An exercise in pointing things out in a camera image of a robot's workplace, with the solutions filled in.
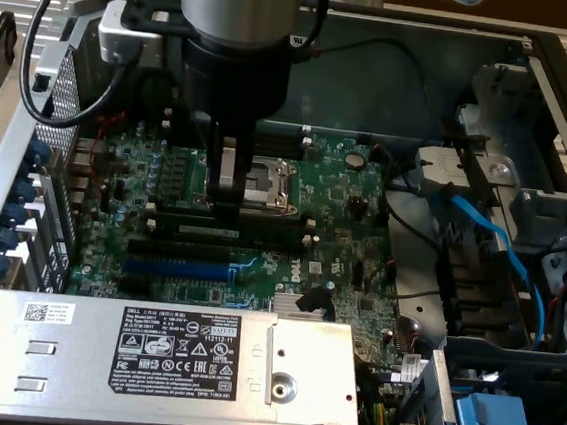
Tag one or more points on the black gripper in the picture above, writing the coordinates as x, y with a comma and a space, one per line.
236, 77

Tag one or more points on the green RAM stick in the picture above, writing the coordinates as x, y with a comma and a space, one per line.
196, 229

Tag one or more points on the black RAM slot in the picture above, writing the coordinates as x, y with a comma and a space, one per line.
279, 152
281, 127
280, 144
281, 136

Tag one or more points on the silver CPU socket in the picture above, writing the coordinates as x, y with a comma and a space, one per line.
271, 186

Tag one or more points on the grey metal PC case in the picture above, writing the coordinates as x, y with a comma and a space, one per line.
365, 95

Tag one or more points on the round coin battery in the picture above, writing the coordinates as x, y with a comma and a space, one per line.
354, 160

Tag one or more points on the green Dell motherboard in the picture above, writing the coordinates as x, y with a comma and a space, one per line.
336, 187

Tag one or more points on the long black expansion slot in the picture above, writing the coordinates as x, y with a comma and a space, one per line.
179, 251

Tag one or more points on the short black expansion slot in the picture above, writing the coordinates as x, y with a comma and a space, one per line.
134, 284

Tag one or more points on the silver finned heatsink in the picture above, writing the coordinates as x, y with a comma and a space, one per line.
282, 304

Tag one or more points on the black plastic bar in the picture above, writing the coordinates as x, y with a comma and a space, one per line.
478, 171

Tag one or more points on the grey metal disk bay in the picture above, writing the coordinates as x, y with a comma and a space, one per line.
521, 145

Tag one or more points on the silver power supply unit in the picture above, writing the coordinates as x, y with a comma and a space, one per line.
74, 353

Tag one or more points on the black plastic shroud block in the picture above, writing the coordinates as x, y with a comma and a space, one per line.
477, 291

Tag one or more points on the white label tag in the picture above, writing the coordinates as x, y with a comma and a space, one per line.
409, 367

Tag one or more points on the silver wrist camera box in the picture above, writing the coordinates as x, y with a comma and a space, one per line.
117, 36

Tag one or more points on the silver metal drive bracket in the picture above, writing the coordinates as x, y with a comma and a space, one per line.
444, 165

